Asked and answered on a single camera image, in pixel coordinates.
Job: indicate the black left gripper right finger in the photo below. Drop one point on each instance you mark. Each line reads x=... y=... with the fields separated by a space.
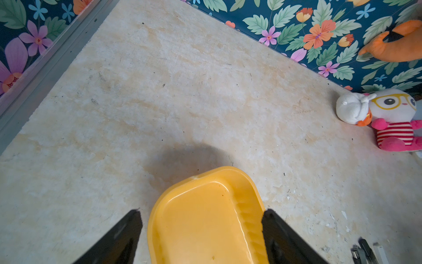
x=284 y=245

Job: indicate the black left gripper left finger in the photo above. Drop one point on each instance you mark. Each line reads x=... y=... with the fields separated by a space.
x=118 y=245

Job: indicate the black silver swivel usb drive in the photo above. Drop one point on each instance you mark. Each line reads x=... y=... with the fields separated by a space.
x=358 y=255

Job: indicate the white translucent usb drive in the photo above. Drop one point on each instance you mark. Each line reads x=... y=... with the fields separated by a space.
x=380 y=254

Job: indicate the yellow plastic storage box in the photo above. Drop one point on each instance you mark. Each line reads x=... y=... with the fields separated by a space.
x=211 y=218

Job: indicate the white orange small plush toy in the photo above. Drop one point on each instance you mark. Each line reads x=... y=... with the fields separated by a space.
x=353 y=108

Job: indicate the pink white plush doll glasses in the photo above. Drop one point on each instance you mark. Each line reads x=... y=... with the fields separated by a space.
x=392 y=112

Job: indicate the orange plush toy on wall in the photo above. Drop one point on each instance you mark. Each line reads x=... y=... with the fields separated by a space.
x=405 y=49

